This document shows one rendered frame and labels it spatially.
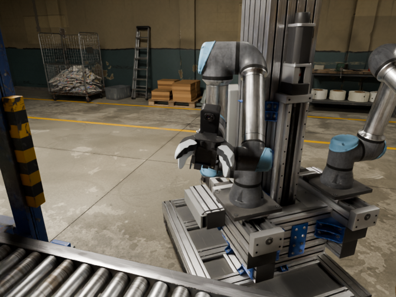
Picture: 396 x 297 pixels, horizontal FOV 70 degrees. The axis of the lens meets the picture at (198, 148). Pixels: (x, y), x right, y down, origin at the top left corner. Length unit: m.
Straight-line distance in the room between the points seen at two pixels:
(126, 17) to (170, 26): 1.26
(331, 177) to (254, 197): 0.44
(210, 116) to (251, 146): 0.26
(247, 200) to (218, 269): 0.72
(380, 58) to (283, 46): 0.37
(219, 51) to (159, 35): 7.08
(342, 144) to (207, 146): 0.87
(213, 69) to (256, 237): 0.64
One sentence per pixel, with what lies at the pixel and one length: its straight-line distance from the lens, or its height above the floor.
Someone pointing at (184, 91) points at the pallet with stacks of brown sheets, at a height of 0.38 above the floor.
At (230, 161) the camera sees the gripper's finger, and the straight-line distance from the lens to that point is 0.58.
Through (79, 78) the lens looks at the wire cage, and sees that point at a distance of 7.89.
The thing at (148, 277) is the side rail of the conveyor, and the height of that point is 0.80.
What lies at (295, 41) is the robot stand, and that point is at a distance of 1.26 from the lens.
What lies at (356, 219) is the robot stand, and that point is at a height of 0.74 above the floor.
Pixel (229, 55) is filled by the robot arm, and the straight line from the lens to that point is 1.04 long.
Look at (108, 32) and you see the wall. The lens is 8.82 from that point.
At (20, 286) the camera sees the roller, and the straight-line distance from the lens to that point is 1.04.
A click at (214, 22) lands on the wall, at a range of 7.65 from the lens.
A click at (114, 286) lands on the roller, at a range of 0.94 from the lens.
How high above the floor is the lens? 1.46
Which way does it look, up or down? 21 degrees down
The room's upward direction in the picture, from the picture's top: straight up
